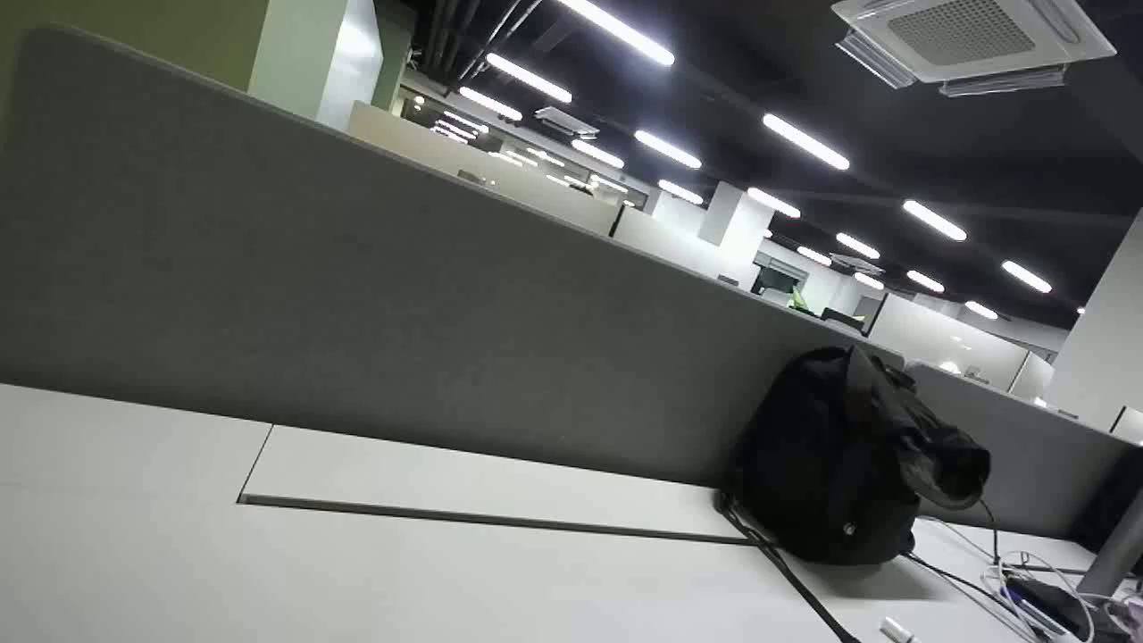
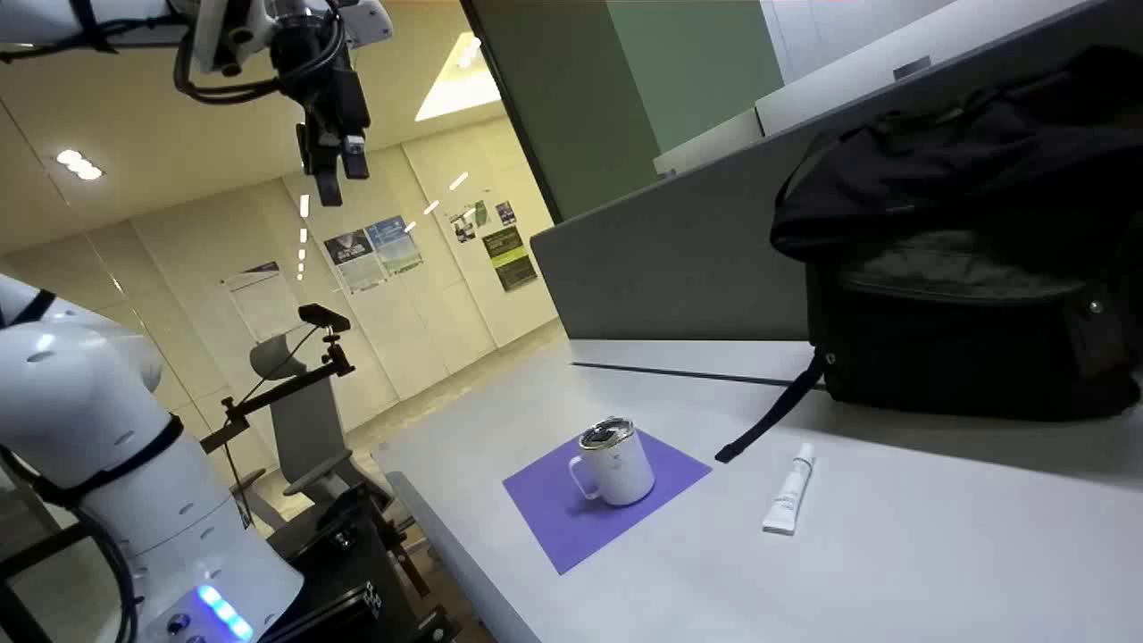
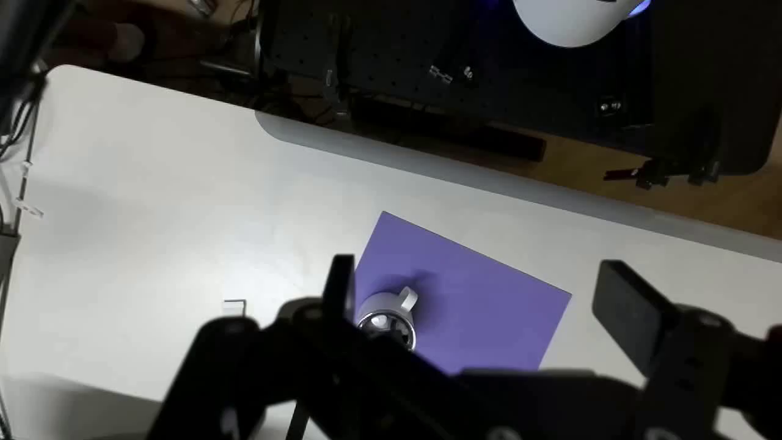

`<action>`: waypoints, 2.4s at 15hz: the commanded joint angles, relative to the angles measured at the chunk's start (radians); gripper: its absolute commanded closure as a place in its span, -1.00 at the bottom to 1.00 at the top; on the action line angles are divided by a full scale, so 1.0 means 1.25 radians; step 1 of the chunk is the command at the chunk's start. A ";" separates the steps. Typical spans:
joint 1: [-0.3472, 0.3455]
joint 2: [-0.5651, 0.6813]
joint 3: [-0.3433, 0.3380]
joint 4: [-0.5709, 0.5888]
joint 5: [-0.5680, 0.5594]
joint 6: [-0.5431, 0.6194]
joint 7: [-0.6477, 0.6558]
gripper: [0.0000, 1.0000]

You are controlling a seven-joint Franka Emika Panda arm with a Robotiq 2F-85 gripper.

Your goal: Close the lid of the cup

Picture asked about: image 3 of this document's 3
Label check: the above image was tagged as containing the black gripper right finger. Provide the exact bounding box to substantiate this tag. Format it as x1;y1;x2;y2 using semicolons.
592;258;680;384

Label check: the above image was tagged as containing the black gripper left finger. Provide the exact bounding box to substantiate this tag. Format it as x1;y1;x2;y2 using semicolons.
322;252;360;326

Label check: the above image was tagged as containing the silver cup with lid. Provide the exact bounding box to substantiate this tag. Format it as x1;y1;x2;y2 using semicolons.
353;282;424;353

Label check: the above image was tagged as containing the purple paper sheet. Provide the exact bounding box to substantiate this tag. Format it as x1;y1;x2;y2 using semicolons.
353;207;575;379

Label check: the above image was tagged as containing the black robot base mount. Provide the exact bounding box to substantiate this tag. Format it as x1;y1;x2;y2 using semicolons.
256;0;778;178

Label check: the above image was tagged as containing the black cable bundle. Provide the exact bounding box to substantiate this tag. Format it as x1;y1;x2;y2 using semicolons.
0;68;50;238

